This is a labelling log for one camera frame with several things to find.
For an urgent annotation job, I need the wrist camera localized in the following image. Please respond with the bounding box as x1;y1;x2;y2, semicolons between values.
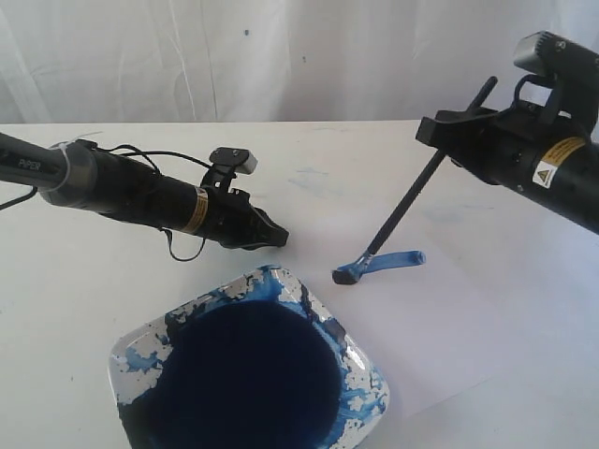
514;31;598;134
210;147;257;175

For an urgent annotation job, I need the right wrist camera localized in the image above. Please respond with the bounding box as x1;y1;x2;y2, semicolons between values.
514;31;598;134

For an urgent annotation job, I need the white square paint dish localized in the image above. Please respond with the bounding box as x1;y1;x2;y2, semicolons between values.
109;266;390;448

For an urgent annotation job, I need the black paintbrush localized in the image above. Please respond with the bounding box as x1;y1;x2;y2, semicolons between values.
331;76;498;286

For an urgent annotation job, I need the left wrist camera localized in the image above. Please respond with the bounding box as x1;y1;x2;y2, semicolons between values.
210;147;257;175

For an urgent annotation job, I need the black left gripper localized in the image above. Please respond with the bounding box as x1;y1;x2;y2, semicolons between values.
198;187;289;251

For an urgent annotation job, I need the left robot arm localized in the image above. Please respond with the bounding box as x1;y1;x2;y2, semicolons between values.
1;135;289;251

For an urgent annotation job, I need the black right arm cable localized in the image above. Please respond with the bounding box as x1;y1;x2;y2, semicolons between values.
513;77;562;113

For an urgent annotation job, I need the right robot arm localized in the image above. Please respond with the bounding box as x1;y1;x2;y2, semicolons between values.
416;108;598;233

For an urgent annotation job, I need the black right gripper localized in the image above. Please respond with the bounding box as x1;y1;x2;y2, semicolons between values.
416;105;589;188

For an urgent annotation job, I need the white paper sheet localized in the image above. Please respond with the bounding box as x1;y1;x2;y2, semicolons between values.
267;197;598;416

